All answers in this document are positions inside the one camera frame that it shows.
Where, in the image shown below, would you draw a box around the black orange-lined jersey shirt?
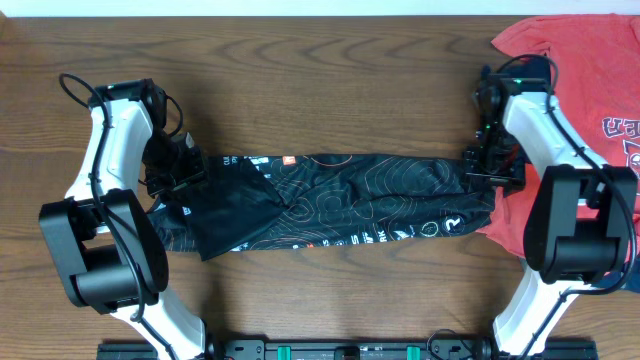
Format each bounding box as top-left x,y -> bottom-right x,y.
149,154 -> 495,261

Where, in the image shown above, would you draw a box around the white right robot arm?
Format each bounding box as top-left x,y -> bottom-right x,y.
463,73 -> 637,356

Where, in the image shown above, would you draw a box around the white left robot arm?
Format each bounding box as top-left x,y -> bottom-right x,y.
39,78 -> 221,359

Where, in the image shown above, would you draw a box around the red printed t-shirt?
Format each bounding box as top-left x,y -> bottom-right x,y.
477,13 -> 640,266

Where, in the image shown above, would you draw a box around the navy blue garment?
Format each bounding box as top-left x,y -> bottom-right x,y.
479,55 -> 640,294

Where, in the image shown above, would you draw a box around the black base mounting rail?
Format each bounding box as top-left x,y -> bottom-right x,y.
96,336 -> 599,360

